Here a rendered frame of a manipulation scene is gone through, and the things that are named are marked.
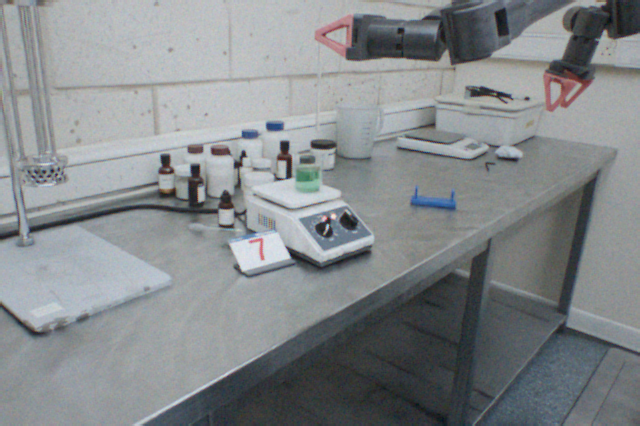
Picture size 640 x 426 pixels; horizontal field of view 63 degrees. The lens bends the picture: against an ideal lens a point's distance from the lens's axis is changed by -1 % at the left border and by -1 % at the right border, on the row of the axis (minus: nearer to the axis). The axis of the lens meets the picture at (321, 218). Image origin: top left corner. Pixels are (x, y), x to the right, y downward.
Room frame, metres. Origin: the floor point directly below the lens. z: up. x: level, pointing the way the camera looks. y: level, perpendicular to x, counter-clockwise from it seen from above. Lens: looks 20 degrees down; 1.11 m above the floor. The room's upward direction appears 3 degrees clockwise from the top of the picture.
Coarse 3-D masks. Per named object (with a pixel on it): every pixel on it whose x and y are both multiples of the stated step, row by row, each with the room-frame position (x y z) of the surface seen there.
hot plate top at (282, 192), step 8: (272, 184) 0.93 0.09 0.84; (280, 184) 0.93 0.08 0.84; (288, 184) 0.93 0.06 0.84; (256, 192) 0.89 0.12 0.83; (264, 192) 0.88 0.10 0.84; (272, 192) 0.88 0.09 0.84; (280, 192) 0.88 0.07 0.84; (288, 192) 0.89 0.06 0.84; (328, 192) 0.90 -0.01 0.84; (336, 192) 0.90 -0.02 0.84; (272, 200) 0.86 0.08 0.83; (280, 200) 0.84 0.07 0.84; (288, 200) 0.84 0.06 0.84; (296, 200) 0.84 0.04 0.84; (304, 200) 0.84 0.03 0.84; (312, 200) 0.85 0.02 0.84; (320, 200) 0.87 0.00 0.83
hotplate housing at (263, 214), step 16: (256, 208) 0.88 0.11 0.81; (272, 208) 0.86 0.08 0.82; (288, 208) 0.85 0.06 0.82; (304, 208) 0.86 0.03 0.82; (320, 208) 0.86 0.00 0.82; (256, 224) 0.88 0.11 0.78; (272, 224) 0.85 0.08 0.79; (288, 224) 0.82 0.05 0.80; (288, 240) 0.82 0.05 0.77; (304, 240) 0.79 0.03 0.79; (368, 240) 0.84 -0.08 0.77; (304, 256) 0.80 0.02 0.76; (320, 256) 0.77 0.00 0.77; (336, 256) 0.79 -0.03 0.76
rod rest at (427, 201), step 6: (414, 198) 1.13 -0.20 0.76; (420, 198) 1.14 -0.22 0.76; (426, 198) 1.14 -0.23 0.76; (432, 198) 1.14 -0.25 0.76; (438, 198) 1.14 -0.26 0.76; (444, 198) 1.14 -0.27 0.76; (426, 204) 1.12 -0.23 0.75; (432, 204) 1.12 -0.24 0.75; (438, 204) 1.12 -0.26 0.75; (444, 204) 1.11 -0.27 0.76; (450, 204) 1.11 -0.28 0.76; (456, 204) 1.11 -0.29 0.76
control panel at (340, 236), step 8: (336, 208) 0.88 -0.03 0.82; (344, 208) 0.88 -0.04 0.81; (312, 216) 0.83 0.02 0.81; (320, 216) 0.84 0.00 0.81; (328, 216) 0.85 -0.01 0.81; (336, 216) 0.86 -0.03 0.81; (304, 224) 0.81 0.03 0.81; (312, 224) 0.82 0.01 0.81; (336, 224) 0.84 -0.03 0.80; (360, 224) 0.86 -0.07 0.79; (312, 232) 0.80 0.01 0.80; (336, 232) 0.82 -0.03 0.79; (344, 232) 0.83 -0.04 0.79; (352, 232) 0.84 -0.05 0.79; (360, 232) 0.84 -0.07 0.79; (368, 232) 0.85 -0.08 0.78; (320, 240) 0.79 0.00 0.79; (328, 240) 0.80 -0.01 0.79; (336, 240) 0.80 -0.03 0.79; (344, 240) 0.81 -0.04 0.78; (352, 240) 0.82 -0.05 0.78; (328, 248) 0.78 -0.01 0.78
